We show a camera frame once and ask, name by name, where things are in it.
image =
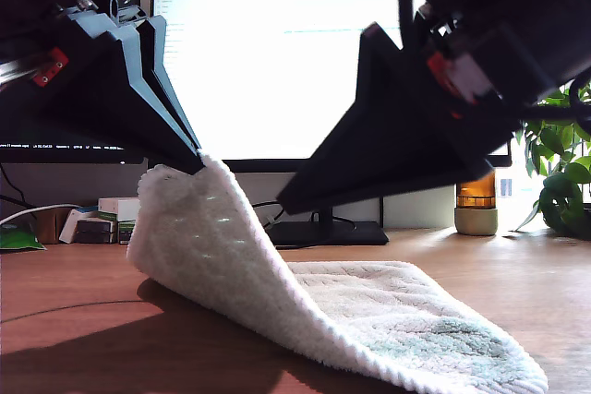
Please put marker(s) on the large monitor white screen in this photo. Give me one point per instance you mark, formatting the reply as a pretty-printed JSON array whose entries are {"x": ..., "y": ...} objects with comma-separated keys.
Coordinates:
[{"x": 277, "y": 89}]

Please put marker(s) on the small dark box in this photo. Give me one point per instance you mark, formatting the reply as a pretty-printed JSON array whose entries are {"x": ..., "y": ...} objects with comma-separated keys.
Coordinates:
[{"x": 94, "y": 232}]

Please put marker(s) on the green houseplant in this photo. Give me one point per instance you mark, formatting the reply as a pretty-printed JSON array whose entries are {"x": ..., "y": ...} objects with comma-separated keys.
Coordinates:
[{"x": 563, "y": 191}]

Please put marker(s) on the green and white box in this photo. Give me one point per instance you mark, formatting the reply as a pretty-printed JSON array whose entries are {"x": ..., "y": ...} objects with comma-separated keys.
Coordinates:
[{"x": 125, "y": 232}]

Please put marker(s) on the brown wooden block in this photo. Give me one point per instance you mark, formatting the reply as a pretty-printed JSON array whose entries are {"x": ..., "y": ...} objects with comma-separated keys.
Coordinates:
[{"x": 48, "y": 225}]

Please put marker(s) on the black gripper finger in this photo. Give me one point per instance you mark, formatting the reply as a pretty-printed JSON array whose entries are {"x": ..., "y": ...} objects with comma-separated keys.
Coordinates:
[
  {"x": 397, "y": 135},
  {"x": 154, "y": 52},
  {"x": 101, "y": 99}
]

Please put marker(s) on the dark terminal monitor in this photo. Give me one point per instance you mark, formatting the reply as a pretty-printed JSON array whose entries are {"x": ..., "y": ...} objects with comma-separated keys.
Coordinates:
[{"x": 55, "y": 154}]

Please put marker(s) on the amber glass jar grey base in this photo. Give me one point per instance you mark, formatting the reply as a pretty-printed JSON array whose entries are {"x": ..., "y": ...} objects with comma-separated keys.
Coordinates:
[{"x": 475, "y": 223}]

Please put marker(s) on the green packet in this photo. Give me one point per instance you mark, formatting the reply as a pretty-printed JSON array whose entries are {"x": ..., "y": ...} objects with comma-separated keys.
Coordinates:
[{"x": 16, "y": 239}]

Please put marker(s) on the grey tea towel white hem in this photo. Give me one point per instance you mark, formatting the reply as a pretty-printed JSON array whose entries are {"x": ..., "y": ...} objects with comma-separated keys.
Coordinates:
[{"x": 231, "y": 251}]

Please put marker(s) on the small white blue box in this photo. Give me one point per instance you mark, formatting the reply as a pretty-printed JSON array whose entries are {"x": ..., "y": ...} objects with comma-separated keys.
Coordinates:
[{"x": 69, "y": 228}]

